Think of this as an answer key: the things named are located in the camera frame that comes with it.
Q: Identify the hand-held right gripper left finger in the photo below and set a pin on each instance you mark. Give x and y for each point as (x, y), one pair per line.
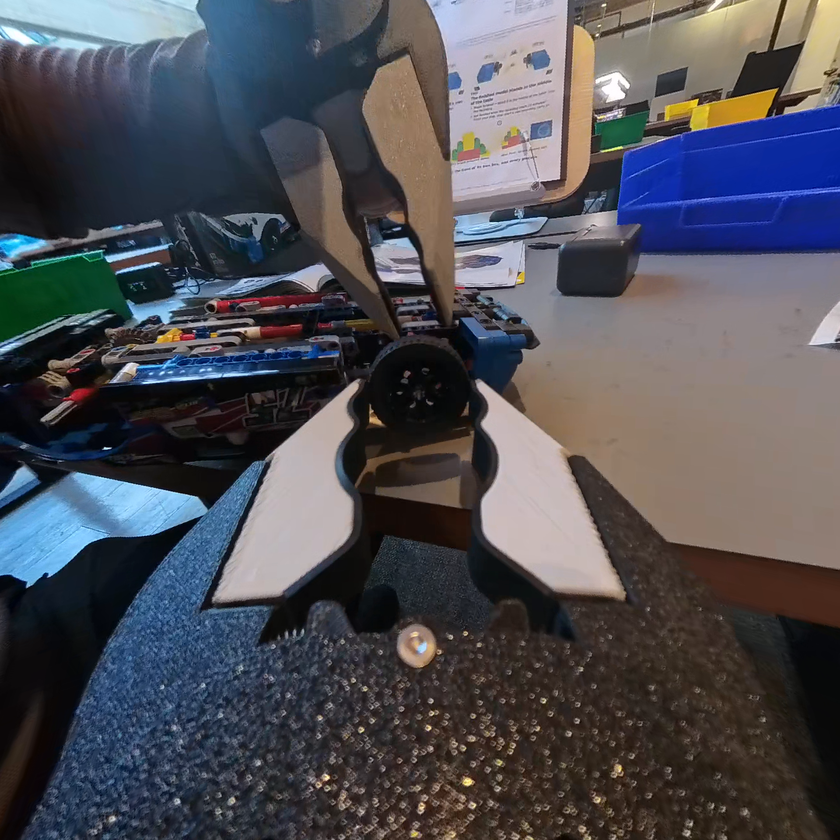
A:
(289, 525)

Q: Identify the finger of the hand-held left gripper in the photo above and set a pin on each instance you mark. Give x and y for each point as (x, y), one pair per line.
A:
(321, 197)
(413, 144)

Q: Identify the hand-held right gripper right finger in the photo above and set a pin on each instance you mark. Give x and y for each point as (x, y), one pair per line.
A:
(544, 525)

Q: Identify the toy brick car chassis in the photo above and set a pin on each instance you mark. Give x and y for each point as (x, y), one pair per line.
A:
(229, 367)

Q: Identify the black toy car wheel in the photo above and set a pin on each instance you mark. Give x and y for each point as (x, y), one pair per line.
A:
(420, 387)

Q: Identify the person's left forearm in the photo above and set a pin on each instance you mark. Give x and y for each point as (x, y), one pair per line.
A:
(111, 131)

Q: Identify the grey desk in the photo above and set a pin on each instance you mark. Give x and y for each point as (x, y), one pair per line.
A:
(656, 394)

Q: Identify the toy car box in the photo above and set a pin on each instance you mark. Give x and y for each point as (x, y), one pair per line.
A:
(236, 243)

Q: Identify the printed instruction sheet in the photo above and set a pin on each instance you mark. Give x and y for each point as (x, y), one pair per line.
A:
(512, 98)

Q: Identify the white stand base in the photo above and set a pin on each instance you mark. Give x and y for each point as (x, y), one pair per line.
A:
(499, 226)

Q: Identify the open instruction booklet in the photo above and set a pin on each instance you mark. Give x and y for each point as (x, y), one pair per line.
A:
(479, 262)

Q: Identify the pale wooden display board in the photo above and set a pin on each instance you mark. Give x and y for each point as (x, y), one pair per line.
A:
(581, 98)

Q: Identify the green plastic bin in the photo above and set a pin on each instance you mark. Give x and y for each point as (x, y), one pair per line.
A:
(59, 295)
(622, 131)

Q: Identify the dark grey power adapter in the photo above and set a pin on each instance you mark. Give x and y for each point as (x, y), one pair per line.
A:
(597, 262)

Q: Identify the person's dark brown clothing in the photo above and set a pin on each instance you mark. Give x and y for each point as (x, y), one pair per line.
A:
(79, 656)

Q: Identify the black monitor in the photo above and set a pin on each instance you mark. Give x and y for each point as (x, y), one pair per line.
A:
(673, 82)

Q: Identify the small yellow plastic bin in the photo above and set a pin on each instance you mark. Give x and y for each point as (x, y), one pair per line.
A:
(681, 110)

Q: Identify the blue plastic bin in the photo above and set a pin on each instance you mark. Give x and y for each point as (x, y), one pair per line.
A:
(735, 184)

